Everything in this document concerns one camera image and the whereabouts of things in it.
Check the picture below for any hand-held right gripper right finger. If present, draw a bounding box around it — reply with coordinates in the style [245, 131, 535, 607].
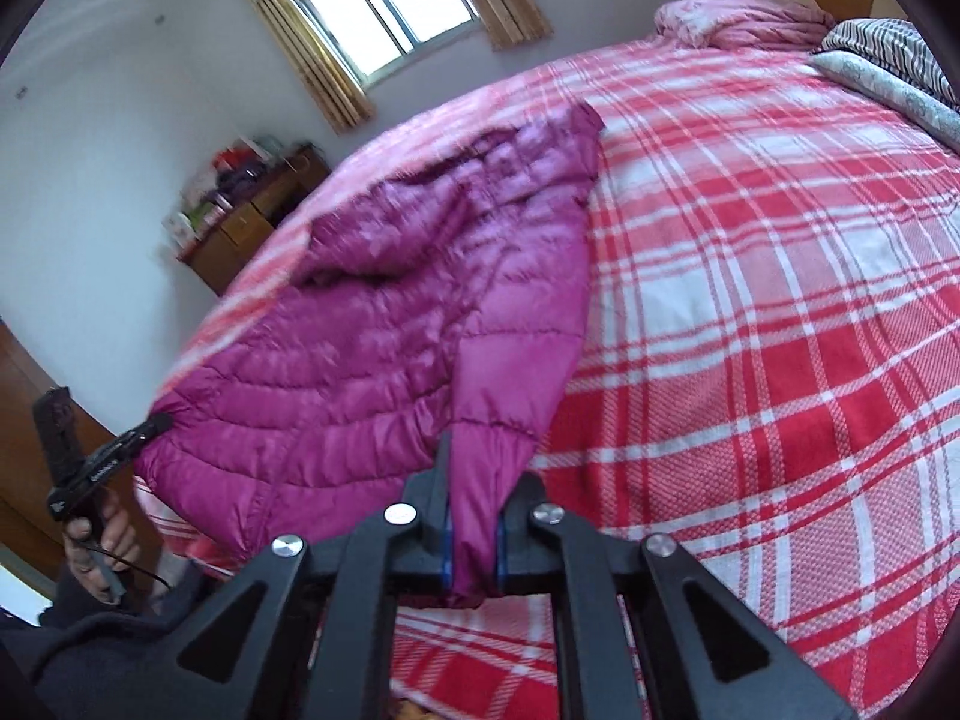
[494, 469, 857, 720]

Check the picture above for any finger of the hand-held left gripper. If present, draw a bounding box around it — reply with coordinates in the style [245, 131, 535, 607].
[129, 413, 174, 458]

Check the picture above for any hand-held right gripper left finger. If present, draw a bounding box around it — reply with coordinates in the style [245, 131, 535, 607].
[169, 431, 455, 720]

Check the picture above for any purple puffer jacket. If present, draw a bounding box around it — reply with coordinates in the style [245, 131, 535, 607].
[133, 101, 607, 610]

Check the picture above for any person's left forearm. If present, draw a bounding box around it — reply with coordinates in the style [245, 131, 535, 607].
[0, 559, 252, 720]

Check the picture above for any pile of assorted clothes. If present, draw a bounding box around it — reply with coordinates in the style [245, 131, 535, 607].
[214, 165, 260, 200]

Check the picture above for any person's left hand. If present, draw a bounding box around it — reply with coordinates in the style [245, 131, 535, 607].
[63, 493, 145, 605]

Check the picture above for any brown wooden desk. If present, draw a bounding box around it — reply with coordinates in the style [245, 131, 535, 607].
[178, 147, 332, 295]

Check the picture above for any red plaid bedsheet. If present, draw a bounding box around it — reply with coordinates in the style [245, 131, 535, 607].
[142, 37, 960, 720]

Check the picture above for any small window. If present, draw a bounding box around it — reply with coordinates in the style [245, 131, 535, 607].
[266, 0, 482, 89]

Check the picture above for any pink folded blanket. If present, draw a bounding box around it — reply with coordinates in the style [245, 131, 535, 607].
[651, 0, 838, 53]

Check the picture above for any grey floral pillow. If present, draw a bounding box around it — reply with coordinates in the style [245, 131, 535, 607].
[808, 50, 960, 157]

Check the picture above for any striped pillow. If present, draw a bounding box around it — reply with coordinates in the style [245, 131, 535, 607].
[820, 17, 960, 107]

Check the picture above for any black cable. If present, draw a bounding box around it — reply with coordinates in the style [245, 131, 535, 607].
[73, 538, 176, 588]

